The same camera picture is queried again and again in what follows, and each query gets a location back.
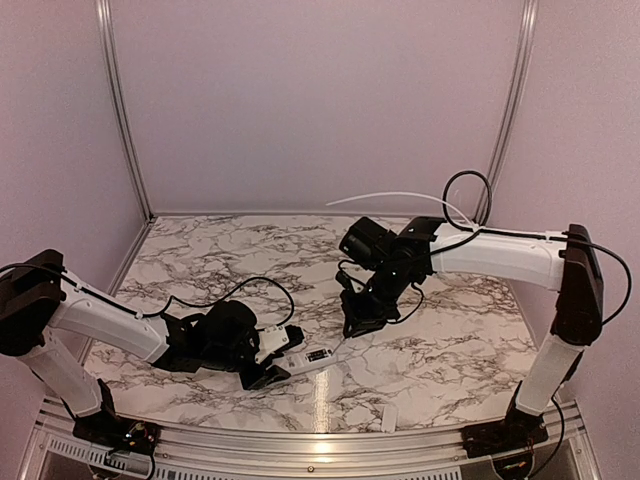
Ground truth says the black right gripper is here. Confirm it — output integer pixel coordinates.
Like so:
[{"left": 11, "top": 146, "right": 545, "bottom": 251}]
[{"left": 339, "top": 264, "right": 416, "bottom": 339}]

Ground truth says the white remote control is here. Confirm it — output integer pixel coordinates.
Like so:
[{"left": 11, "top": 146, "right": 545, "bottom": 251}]
[{"left": 274, "top": 348, "right": 337, "bottom": 376}]

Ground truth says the white battery cover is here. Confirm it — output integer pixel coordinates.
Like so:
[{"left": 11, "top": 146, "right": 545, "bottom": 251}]
[{"left": 381, "top": 404, "right": 398, "bottom": 434}]

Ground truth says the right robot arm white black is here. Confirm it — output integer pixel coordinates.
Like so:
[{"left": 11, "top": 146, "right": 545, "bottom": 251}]
[{"left": 336, "top": 217, "right": 603, "bottom": 448}]

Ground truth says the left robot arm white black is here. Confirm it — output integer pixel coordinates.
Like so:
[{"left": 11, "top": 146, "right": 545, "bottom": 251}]
[{"left": 1, "top": 250, "right": 304, "bottom": 445}]

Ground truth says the white zip tie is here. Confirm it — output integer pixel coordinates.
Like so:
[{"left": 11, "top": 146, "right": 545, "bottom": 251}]
[{"left": 325, "top": 191, "right": 481, "bottom": 231}]

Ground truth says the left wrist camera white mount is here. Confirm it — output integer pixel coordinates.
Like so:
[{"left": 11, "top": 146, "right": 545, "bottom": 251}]
[{"left": 255, "top": 325, "right": 304, "bottom": 364}]

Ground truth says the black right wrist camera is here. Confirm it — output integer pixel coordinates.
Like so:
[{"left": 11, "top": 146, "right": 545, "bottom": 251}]
[{"left": 339, "top": 217, "right": 396, "bottom": 267}]

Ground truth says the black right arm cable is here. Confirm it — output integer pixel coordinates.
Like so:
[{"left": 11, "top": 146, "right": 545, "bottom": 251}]
[{"left": 442, "top": 170, "right": 632, "bottom": 326}]

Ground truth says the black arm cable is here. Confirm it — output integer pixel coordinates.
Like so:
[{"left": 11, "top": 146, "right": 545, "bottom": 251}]
[
  {"left": 0, "top": 277, "right": 296, "bottom": 326},
  {"left": 442, "top": 170, "right": 632, "bottom": 326}
]

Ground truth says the aluminium front rail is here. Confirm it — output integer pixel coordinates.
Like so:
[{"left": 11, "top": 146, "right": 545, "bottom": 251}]
[{"left": 19, "top": 397, "right": 602, "bottom": 479}]

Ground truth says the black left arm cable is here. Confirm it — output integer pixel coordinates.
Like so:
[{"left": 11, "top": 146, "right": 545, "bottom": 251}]
[{"left": 0, "top": 277, "right": 296, "bottom": 326}]

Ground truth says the aluminium frame post left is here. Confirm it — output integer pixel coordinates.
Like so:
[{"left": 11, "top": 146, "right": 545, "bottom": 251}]
[{"left": 95, "top": 0, "right": 154, "bottom": 223}]

